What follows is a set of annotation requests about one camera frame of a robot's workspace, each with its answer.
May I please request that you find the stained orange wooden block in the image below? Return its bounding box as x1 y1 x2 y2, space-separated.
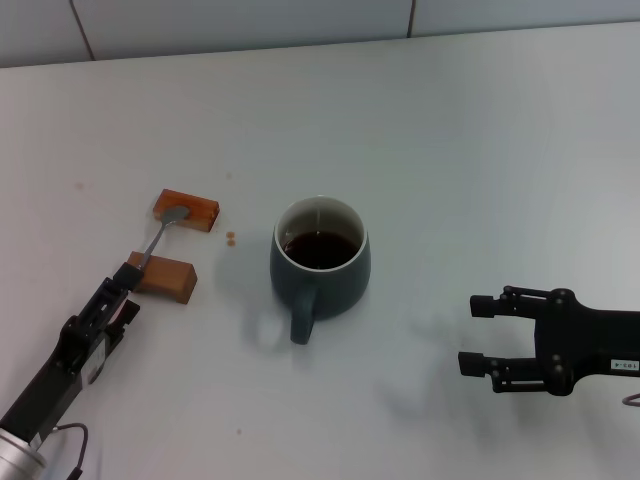
151 188 221 235

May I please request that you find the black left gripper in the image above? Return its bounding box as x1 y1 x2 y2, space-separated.
0 263 142 441

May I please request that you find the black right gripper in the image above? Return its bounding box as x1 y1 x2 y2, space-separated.
458 285 640 397

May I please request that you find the grey ceramic mug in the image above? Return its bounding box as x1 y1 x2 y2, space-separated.
269 194 373 346

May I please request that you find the brown arched wooden block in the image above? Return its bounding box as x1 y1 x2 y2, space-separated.
124 250 199 306

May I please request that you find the dark coffee liquid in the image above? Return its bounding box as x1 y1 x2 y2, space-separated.
280 230 361 271

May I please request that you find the pink handled metal spoon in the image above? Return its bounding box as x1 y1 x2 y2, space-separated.
139 204 191 271

